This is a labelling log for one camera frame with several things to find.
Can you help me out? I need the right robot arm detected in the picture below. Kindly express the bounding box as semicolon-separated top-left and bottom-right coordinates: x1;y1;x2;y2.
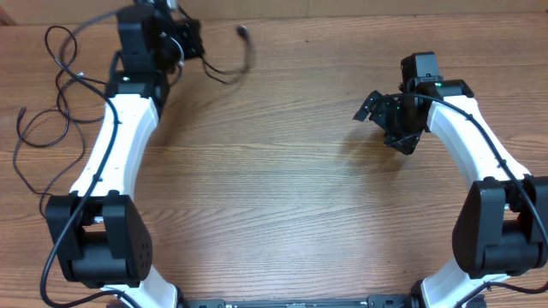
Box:
355;52;547;307

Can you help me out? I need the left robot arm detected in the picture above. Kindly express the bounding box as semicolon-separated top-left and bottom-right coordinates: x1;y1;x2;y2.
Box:
45;1;204;307

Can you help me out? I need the black usb cable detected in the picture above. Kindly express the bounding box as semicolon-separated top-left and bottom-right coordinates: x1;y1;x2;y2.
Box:
199;24;256;86
11;25;108;219

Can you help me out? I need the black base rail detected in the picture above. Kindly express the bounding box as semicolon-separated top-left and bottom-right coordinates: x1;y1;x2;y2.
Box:
177;294;423;308

